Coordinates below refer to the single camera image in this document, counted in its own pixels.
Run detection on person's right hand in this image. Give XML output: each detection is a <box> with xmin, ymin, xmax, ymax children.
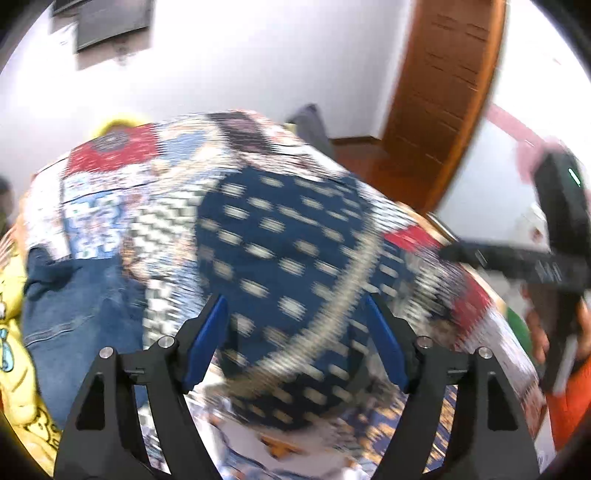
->
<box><xmin>524</xmin><ymin>295</ymin><xmax>560</xmax><ymax>366</ymax></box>

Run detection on navy patterned sweater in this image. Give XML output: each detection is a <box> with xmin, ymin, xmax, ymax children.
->
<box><xmin>194</xmin><ymin>165</ymin><xmax>416</xmax><ymax>431</ymax></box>

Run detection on yellow cartoon print garment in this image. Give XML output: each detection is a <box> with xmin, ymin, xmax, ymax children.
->
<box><xmin>0</xmin><ymin>231</ymin><xmax>63</xmax><ymax>476</ymax></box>

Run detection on blue jeans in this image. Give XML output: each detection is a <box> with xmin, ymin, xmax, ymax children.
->
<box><xmin>21</xmin><ymin>247</ymin><xmax>154</xmax><ymax>431</ymax></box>

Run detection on orange cloth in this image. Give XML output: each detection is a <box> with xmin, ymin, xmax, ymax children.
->
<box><xmin>546</xmin><ymin>362</ymin><xmax>591</xmax><ymax>452</ymax></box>

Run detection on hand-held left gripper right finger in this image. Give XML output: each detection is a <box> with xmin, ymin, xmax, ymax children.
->
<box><xmin>365</xmin><ymin>293</ymin><xmax>541</xmax><ymax>480</ymax></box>

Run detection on black wall television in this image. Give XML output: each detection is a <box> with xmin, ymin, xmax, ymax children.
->
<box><xmin>51</xmin><ymin>0</ymin><xmax>154</xmax><ymax>52</ymax></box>

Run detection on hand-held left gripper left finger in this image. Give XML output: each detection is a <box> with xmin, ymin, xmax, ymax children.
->
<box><xmin>54</xmin><ymin>294</ymin><xmax>229</xmax><ymax>480</ymax></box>

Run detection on yellow pillow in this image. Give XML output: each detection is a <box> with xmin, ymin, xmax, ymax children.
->
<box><xmin>89</xmin><ymin>117</ymin><xmax>149</xmax><ymax>138</ymax></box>

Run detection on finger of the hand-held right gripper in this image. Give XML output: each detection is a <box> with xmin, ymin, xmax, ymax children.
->
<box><xmin>438</xmin><ymin>242</ymin><xmax>539</xmax><ymax>282</ymax></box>

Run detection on dark grey cushion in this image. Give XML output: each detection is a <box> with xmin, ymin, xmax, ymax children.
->
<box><xmin>285</xmin><ymin>104</ymin><xmax>336</xmax><ymax>158</ymax></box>

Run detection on wooden bed frame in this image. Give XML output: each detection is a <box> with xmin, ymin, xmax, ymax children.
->
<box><xmin>424</xmin><ymin>211</ymin><xmax>463</xmax><ymax>246</ymax></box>

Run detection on wooden door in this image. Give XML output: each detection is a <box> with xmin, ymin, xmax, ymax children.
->
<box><xmin>381</xmin><ymin>0</ymin><xmax>508</xmax><ymax>215</ymax></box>

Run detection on printed patchwork blanket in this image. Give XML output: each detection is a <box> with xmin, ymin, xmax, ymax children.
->
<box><xmin>21</xmin><ymin>110</ymin><xmax>549</xmax><ymax>480</ymax></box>

